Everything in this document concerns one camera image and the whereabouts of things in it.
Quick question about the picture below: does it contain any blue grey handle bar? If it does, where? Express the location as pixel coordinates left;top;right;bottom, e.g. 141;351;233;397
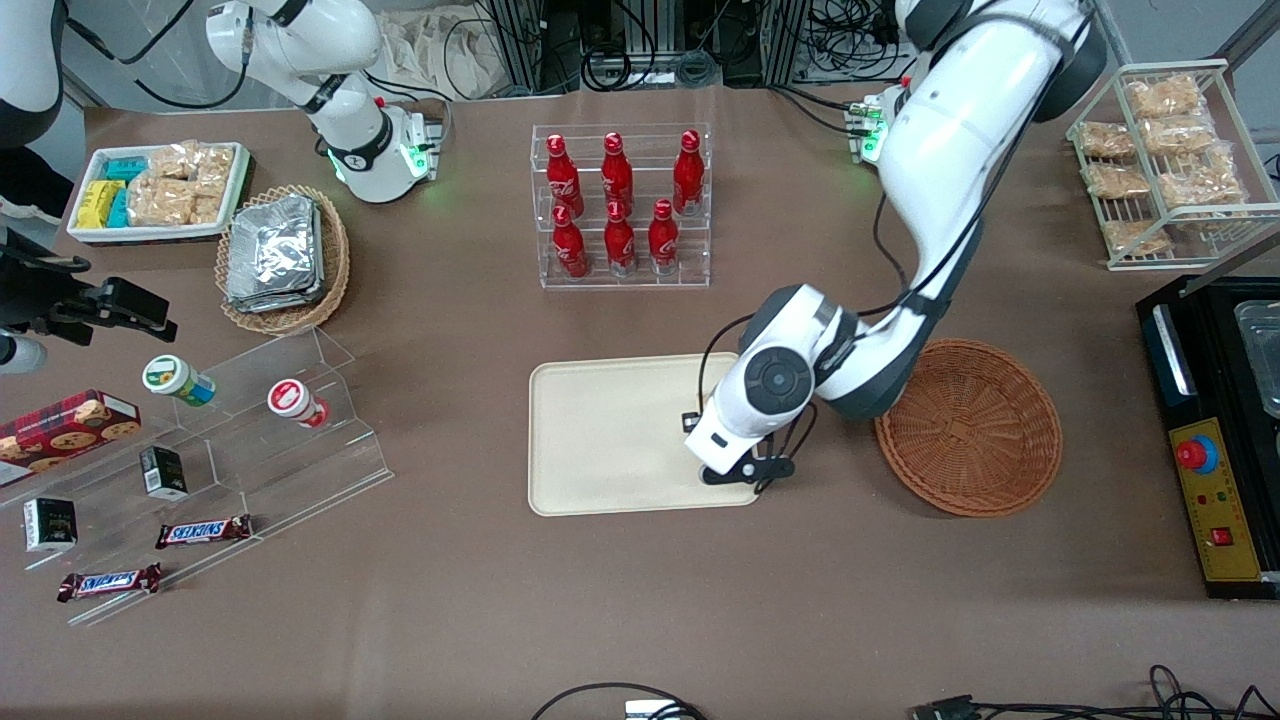
1150;303;1198;398

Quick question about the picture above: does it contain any round brown wicker basket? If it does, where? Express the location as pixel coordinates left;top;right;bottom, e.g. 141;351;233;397
875;338;1064;518

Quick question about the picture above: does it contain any black cables to arm base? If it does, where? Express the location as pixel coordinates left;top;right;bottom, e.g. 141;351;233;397
770;85;861;136

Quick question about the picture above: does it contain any clear bag of crackers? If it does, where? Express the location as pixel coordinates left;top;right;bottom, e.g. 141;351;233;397
1083;163;1151;199
1158;165;1246;208
1125;75;1204;119
1140;115;1216;156
1100;220;1171;256
1078;122;1136;159

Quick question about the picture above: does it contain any small black carton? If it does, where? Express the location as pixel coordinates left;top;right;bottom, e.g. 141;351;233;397
23;497;78;553
138;445;189;501

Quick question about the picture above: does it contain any red plaid cookie box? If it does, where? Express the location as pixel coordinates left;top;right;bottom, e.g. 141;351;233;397
0;390;141;488

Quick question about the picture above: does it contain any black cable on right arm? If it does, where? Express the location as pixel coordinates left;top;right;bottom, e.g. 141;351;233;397
65;0;251;111

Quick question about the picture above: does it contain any green lid yogurt cup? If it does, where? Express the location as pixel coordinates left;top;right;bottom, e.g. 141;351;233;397
142;355;216;408

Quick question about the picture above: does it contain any black control box yellow panel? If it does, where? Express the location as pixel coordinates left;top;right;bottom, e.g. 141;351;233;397
1135;275;1280;601

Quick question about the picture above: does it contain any clear acrylic tiered stand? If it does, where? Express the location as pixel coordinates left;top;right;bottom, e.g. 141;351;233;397
0;325;394;626

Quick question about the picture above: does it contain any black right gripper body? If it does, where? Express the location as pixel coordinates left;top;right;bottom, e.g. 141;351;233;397
0;232;101;343

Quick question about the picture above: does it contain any white rectangular snack bin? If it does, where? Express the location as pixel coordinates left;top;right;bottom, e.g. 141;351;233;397
67;142;251;246

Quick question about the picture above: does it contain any red lid yogurt cup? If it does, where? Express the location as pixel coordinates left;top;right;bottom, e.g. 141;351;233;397
267;378;329;429

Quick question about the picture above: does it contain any red cola bottle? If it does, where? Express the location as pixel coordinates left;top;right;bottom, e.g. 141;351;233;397
648;199;681;274
545;133;584;216
601;131;635;213
672;129;705;216
552;205;589;279
604;200;637;276

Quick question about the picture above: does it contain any stack of silver foil packs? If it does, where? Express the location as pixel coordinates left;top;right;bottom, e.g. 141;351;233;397
228;195;326;313

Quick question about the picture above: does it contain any black tangled floor cable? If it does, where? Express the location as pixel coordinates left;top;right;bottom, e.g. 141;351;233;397
975;665;1280;720

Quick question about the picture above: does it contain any white wire rack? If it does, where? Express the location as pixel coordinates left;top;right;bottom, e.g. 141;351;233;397
1065;58;1280;271

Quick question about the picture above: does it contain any black looped floor cable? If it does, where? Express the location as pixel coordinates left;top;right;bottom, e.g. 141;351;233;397
530;683;706;720

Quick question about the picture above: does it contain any clear acrylic bottle rack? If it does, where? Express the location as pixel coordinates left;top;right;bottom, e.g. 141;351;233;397
532;123;713;291

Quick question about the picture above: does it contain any aluminium frame post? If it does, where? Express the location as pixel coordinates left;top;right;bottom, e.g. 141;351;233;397
488;0;546;96
765;0;811;86

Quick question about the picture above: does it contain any yellow snack pack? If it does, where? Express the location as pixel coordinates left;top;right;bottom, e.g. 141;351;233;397
77;180;126;229

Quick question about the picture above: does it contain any cream plastic tray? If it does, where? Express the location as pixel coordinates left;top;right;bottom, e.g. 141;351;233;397
528;353;766;518

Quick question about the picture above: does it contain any white cloth bag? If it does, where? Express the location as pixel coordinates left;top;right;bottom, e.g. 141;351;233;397
375;8;501;101

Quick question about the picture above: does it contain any snickers chocolate bar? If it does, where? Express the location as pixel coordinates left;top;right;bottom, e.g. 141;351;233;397
57;563;163;602
155;515;253;549

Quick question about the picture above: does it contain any oval tan wicker basket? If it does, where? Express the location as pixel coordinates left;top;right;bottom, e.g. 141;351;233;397
215;185;351;336

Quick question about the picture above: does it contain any clear plastic container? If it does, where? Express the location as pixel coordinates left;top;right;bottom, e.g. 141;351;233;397
1235;300;1280;419

